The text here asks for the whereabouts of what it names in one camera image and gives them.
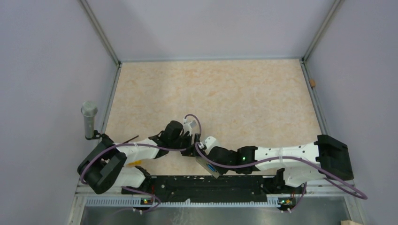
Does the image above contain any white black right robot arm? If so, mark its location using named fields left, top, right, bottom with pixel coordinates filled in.
left=198, top=135, right=354, bottom=193

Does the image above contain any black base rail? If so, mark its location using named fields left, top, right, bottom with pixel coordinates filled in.
left=138, top=175, right=304, bottom=203

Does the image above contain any small tan block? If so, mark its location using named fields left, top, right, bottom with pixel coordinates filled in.
left=308, top=78, right=316, bottom=88

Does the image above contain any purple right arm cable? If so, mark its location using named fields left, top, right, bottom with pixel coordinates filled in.
left=195, top=142, right=368, bottom=200

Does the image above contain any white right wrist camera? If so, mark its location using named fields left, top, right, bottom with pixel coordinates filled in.
left=199, top=136, right=221, bottom=154

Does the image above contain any grey microphone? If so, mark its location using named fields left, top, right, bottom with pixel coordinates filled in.
left=81, top=100, right=98, bottom=140

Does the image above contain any yellow clamp tool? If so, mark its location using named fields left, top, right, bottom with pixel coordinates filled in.
left=128, top=160, right=142, bottom=166

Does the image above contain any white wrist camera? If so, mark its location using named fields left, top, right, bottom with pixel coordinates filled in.
left=183, top=119, right=197, bottom=135
left=199, top=136, right=221, bottom=154

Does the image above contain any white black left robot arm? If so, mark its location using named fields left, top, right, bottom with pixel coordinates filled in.
left=77, top=119, right=201, bottom=194

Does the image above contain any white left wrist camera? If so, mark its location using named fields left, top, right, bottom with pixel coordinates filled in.
left=183, top=119, right=197, bottom=135

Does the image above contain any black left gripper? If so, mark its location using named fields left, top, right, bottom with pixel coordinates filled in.
left=170, top=133, right=207, bottom=158

